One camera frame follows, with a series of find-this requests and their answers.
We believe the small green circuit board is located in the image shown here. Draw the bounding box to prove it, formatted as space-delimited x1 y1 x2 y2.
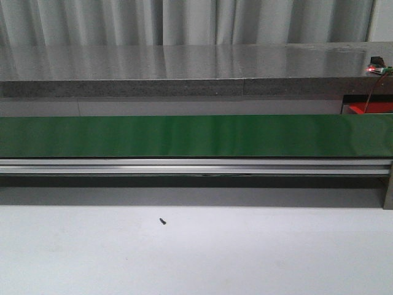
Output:
367 64 393 76

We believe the small black sensor module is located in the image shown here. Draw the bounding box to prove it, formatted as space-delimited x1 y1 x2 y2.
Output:
370 56 385 68

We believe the green conveyor belt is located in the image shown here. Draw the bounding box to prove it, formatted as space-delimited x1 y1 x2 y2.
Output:
1 114 392 158

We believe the red black wire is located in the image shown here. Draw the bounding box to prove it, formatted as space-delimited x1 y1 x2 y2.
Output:
364 72 389 114

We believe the white curtain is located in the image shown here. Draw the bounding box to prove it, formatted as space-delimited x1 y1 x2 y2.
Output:
1 1 375 46

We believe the aluminium conveyor frame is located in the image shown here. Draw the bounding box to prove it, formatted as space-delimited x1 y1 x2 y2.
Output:
1 158 392 210

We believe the grey stone counter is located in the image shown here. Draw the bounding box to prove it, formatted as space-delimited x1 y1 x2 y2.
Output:
1 42 392 97

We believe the red plastic tray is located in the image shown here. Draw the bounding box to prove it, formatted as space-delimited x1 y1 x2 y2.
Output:
349 103 393 114

